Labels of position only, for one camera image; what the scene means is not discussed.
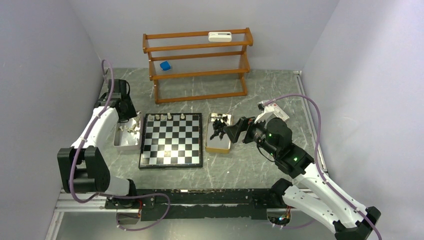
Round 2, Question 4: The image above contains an aluminium frame rail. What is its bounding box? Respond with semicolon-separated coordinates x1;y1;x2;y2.
44;189;110;240

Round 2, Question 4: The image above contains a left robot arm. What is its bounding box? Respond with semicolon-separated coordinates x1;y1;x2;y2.
57;79;139;208

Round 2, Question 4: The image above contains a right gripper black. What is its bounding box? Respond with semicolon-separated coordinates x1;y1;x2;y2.
223;112;279;158

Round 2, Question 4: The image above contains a wooden two-tier shelf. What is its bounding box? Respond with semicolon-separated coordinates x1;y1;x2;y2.
142;27;254;104

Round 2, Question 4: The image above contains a purple cable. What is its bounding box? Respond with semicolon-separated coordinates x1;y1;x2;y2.
263;93;383;240
68;58;171;232

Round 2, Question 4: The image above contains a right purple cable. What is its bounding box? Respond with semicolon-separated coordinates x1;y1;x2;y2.
263;93;383;240

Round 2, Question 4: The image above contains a black chess pieces pile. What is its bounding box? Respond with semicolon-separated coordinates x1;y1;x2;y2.
209;116;228;140

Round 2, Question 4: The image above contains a black white chess board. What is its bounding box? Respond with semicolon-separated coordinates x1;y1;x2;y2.
138;113;203;169

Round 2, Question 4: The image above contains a blue block on shelf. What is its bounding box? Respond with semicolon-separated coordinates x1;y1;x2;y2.
159;61;172;71

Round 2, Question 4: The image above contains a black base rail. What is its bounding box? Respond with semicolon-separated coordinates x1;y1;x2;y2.
104;188;287;221

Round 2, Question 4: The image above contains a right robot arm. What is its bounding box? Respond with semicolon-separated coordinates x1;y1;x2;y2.
223;117;381;240

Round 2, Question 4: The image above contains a white box on shelf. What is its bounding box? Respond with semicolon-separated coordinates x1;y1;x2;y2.
207;31;233;43

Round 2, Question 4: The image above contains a pink metal tin tray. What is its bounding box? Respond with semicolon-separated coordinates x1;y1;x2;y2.
113;111;144;151

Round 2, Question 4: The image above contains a gold metal tin tray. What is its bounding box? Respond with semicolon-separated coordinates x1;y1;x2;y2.
204;112;233;154

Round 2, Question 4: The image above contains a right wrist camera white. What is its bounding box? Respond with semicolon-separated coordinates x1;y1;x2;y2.
254;100;290;124

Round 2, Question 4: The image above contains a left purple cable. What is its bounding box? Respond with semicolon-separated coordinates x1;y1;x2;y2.
68;58;171;232

